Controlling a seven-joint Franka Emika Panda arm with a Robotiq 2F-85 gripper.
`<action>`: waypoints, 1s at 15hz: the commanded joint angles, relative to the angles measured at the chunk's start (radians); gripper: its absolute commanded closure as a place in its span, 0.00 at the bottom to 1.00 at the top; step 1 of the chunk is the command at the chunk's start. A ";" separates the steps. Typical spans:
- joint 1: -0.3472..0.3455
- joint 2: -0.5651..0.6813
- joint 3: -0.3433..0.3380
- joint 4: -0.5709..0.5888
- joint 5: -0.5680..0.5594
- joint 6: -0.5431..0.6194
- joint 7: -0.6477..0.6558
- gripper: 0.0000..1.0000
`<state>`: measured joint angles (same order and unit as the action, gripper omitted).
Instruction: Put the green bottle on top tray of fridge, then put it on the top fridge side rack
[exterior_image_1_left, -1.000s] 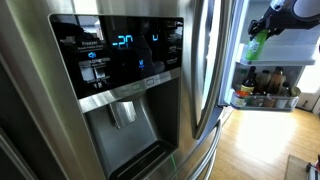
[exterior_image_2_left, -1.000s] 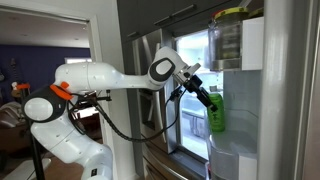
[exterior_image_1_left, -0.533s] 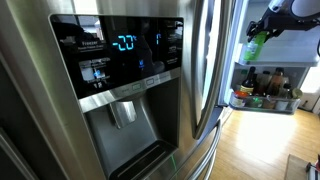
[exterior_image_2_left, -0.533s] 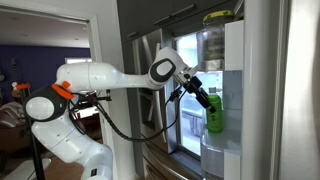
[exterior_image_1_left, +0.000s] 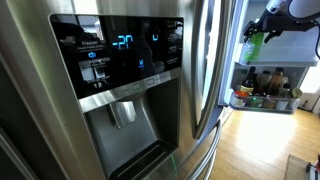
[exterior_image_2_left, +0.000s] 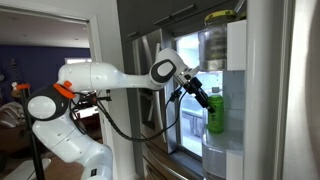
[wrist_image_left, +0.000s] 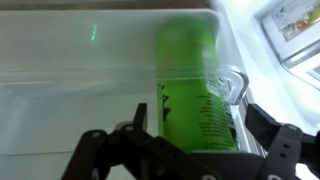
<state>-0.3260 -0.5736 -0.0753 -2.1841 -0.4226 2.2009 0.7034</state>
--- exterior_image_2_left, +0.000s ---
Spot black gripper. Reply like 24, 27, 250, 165
183, 77, 215, 113

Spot green bottle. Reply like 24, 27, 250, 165
208, 87, 224, 134

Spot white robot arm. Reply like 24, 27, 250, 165
26, 48, 214, 180

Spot stainless steel left fridge door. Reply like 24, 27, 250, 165
133, 29, 177, 154

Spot white open fridge door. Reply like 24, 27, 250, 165
216, 0, 320, 180

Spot upper clear door bin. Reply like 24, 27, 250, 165
198, 24, 227, 72

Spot clear door bin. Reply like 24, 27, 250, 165
202, 109, 243, 180
198, 24, 227, 72

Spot yellow lid glass jar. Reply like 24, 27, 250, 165
198, 10, 236, 72

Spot lower clear door bin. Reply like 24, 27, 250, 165
202, 109, 243, 180

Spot dark upper cabinet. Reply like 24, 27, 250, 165
116, 0, 240, 42

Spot bright window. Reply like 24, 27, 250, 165
65, 58, 92, 64

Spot black tripod orange clamp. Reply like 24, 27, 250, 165
17, 83, 45, 180

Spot white board on floor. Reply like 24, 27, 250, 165
2, 159, 36, 180

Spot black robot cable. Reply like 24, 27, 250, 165
69, 86, 188, 143

